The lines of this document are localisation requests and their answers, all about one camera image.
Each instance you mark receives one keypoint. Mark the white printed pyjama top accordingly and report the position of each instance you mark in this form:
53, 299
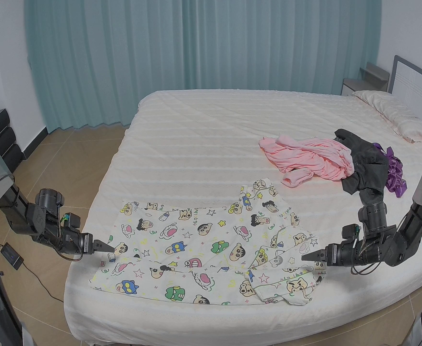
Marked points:
203, 236

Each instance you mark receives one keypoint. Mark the cream pillow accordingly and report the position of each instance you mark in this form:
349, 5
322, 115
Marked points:
395, 115

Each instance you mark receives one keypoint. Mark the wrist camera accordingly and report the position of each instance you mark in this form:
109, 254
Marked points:
349, 232
72, 221

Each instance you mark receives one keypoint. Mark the purple garment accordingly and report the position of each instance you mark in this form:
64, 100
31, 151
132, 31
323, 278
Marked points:
396, 178

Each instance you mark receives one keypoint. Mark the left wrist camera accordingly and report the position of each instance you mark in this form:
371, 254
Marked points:
72, 221

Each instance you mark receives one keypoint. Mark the dark grey garment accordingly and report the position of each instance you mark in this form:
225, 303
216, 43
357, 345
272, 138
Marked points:
369, 168

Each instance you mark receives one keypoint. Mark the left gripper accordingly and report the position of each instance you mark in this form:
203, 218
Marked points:
76, 242

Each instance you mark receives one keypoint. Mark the black chest of drawers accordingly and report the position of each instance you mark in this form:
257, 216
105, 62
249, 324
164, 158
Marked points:
3, 139

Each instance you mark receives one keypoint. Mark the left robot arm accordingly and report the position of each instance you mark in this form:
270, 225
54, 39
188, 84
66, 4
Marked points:
23, 222

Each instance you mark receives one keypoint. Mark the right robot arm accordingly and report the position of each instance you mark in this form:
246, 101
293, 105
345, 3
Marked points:
402, 236

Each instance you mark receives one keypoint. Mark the grey white bedside table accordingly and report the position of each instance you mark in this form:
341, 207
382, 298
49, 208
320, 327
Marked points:
357, 85

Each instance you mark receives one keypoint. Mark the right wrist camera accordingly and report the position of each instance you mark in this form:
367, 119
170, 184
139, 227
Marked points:
349, 232

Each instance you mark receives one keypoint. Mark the blue-green curtain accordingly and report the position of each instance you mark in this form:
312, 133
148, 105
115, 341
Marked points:
196, 49

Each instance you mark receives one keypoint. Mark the bed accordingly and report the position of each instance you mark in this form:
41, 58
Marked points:
196, 139

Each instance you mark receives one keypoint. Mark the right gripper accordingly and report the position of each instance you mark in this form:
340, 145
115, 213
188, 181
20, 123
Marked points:
340, 254

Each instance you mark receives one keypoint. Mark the pink garment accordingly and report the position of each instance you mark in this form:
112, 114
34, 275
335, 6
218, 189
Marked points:
312, 159

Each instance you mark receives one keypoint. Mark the black power adapter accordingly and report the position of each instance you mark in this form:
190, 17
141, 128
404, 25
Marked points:
12, 256

